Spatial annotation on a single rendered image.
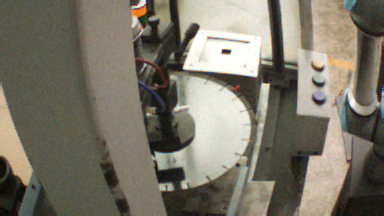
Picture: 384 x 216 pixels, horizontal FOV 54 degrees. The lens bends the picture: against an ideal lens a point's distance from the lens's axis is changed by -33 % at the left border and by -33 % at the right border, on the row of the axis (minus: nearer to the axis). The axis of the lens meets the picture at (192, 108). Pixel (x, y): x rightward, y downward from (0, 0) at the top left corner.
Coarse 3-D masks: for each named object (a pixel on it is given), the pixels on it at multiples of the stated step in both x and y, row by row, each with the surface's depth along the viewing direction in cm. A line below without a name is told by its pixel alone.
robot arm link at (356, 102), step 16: (352, 0) 78; (368, 0) 75; (352, 16) 84; (368, 16) 78; (368, 32) 82; (368, 48) 87; (368, 64) 91; (368, 80) 95; (352, 96) 105; (368, 96) 99; (352, 112) 106; (368, 112) 102; (352, 128) 109; (368, 128) 106
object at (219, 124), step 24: (192, 96) 116; (216, 96) 115; (216, 120) 110; (240, 120) 109; (192, 144) 106; (216, 144) 105; (240, 144) 105; (168, 168) 101; (192, 168) 101; (216, 168) 101
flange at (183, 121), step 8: (184, 112) 111; (152, 120) 110; (176, 120) 107; (184, 120) 109; (192, 120) 109; (152, 128) 108; (160, 128) 106; (184, 128) 108; (192, 128) 108; (184, 136) 106; (192, 136) 107; (184, 144) 106
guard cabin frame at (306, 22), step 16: (176, 0) 141; (304, 0) 126; (176, 16) 144; (304, 16) 130; (176, 32) 148; (304, 32) 135; (176, 48) 153; (304, 48) 139; (176, 64) 156; (288, 64) 148
